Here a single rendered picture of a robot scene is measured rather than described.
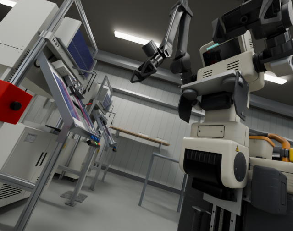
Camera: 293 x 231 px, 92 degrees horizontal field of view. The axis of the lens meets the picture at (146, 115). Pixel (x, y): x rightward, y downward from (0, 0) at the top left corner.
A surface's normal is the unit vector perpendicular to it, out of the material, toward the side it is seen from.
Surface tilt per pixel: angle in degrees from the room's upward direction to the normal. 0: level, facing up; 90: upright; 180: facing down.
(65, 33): 90
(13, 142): 90
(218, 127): 98
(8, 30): 90
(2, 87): 90
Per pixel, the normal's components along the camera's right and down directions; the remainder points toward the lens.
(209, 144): -0.79, -0.27
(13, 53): 0.07, -0.28
